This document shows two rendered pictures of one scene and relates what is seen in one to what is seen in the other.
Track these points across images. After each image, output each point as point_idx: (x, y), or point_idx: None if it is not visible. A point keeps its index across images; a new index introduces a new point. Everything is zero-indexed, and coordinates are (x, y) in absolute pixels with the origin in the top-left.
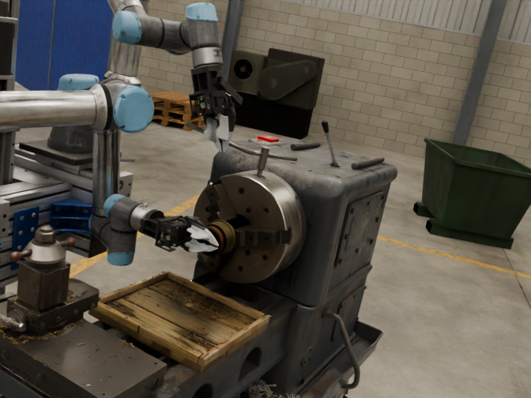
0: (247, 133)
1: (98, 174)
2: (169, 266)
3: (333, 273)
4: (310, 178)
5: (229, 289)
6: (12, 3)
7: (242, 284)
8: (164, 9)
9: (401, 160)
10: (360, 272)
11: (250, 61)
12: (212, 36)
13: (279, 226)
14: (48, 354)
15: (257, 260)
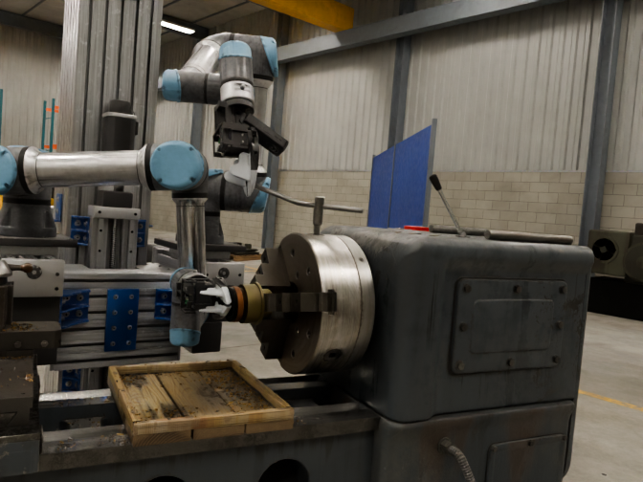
0: (612, 321)
1: (178, 250)
2: None
3: (454, 384)
4: (390, 238)
5: (314, 395)
6: (147, 109)
7: (334, 393)
8: (517, 200)
9: None
10: (539, 405)
11: (612, 240)
12: (234, 70)
13: (318, 287)
14: None
15: (303, 339)
